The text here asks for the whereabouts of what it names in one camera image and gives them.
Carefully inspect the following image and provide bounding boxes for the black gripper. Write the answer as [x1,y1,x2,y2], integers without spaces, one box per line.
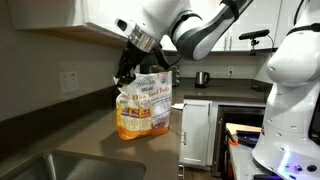
[115,41,153,87]

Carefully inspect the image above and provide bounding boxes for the large orange white snack bag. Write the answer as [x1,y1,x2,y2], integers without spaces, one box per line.
[115,70,174,141]

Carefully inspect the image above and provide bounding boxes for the black toaster oven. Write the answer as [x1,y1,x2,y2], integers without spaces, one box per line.
[168,64,182,88]

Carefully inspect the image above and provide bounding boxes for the steel electric kettle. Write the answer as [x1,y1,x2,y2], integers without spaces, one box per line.
[194,70,211,89]

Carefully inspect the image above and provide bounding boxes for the white base cabinet door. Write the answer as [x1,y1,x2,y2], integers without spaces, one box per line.
[179,98,214,168]

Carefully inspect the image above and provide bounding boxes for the white upper cabinet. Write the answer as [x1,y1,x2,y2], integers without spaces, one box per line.
[6,0,143,48]
[159,0,302,54]

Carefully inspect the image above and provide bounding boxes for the stainless steel sink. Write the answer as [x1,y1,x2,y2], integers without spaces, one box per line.
[0,149,147,180]

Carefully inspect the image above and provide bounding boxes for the dark built-in appliance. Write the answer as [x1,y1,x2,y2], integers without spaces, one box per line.
[212,105,267,178]

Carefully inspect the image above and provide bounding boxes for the orange black clamp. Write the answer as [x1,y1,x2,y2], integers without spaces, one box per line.
[225,127,240,147]

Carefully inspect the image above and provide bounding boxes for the light wooden table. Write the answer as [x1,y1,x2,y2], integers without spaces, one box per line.
[225,122,263,136]

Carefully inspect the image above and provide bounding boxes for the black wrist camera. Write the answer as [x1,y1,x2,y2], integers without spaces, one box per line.
[151,44,172,71]

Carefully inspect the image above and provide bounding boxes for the white double wall outlet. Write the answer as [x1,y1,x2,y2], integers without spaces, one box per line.
[58,70,81,95]

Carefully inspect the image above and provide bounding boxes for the silver drawer bar handle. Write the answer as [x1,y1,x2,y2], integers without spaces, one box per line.
[177,163,186,180]
[179,131,188,146]

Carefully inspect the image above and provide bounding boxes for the black camera on stand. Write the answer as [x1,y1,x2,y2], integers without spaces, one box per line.
[238,28,271,57]

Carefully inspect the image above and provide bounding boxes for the black aluminium rail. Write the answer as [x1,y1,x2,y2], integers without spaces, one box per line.
[236,135,260,148]
[236,129,262,140]

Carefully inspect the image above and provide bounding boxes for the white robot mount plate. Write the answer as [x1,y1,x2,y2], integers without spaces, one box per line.
[228,141,268,180]

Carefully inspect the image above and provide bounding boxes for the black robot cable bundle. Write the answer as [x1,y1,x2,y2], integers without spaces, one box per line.
[285,0,320,37]

